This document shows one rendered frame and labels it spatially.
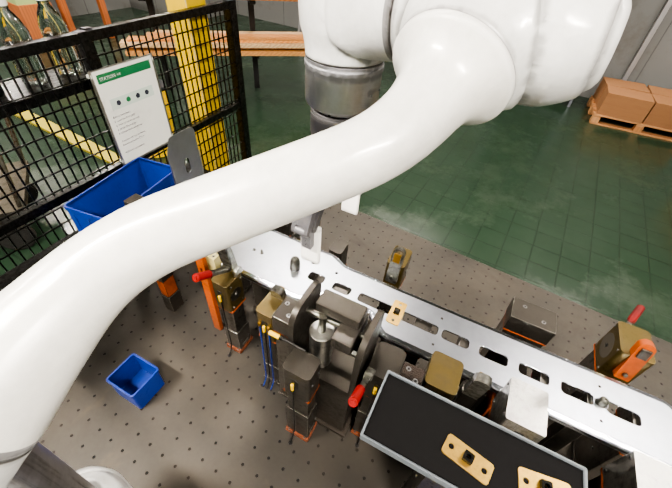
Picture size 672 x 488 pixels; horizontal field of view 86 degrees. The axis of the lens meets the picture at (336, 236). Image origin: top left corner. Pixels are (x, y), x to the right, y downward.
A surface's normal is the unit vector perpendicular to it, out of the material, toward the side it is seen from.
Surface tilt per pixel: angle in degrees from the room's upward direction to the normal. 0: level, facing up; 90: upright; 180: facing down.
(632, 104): 90
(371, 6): 87
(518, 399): 0
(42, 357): 66
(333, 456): 0
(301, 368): 0
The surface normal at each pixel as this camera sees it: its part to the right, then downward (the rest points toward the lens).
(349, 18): -0.54, 0.62
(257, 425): 0.07, -0.73
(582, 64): 0.01, 0.72
